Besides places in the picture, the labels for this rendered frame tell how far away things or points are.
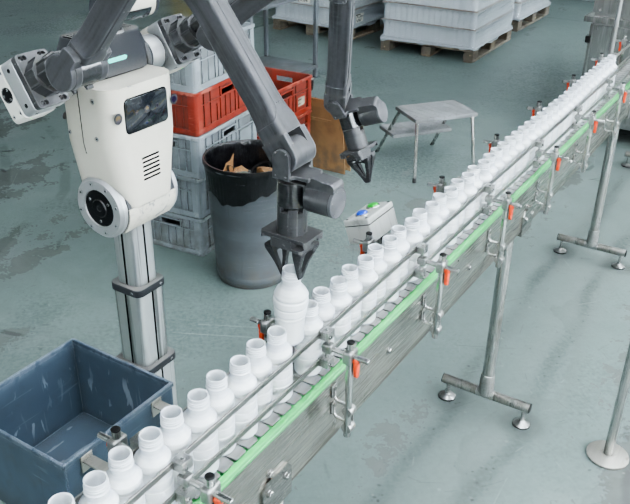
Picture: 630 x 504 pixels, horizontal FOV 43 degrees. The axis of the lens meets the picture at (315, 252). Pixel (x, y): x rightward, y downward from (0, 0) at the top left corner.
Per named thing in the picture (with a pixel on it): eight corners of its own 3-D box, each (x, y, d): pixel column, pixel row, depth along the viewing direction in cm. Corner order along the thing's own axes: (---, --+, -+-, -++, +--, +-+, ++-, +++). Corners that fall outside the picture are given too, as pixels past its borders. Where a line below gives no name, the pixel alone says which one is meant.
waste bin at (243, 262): (262, 305, 382) (260, 181, 352) (190, 278, 403) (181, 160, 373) (313, 266, 416) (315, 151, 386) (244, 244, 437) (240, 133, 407)
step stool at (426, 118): (432, 143, 580) (437, 88, 561) (476, 174, 530) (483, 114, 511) (373, 151, 565) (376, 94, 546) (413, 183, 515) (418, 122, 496)
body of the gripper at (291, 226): (305, 252, 146) (306, 216, 142) (259, 238, 151) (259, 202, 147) (324, 239, 151) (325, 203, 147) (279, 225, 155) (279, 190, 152)
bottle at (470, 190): (455, 220, 237) (461, 168, 229) (475, 224, 234) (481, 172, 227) (449, 228, 232) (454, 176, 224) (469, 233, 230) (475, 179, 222)
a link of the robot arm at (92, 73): (61, 54, 169) (41, 60, 165) (88, 36, 163) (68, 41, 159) (82, 94, 171) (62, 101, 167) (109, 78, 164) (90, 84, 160)
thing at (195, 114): (198, 138, 392) (195, 94, 382) (130, 125, 408) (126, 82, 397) (258, 104, 441) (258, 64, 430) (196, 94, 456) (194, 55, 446)
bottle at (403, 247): (380, 281, 205) (384, 223, 197) (403, 279, 205) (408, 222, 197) (385, 293, 199) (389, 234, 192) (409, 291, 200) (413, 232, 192)
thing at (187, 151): (201, 180, 402) (198, 138, 391) (134, 166, 417) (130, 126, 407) (259, 143, 451) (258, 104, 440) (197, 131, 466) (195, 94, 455)
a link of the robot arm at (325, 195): (298, 133, 146) (271, 148, 139) (354, 147, 141) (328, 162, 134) (298, 193, 152) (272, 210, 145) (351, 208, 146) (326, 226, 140)
